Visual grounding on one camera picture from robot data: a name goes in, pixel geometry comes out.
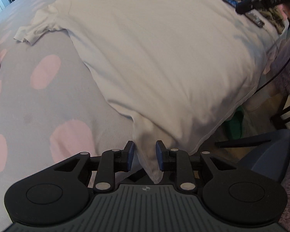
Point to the cream white sweatshirt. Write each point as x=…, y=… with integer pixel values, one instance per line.
x=177, y=68

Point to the grey pink-dotted bed cover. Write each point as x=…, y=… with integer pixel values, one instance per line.
x=50, y=106

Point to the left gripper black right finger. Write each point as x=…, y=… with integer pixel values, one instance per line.
x=229, y=192

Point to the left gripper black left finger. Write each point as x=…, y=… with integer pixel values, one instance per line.
x=63, y=191

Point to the blue grey chair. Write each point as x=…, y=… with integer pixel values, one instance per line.
x=271, y=154

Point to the black smartphone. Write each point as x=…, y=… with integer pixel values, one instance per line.
x=246, y=8

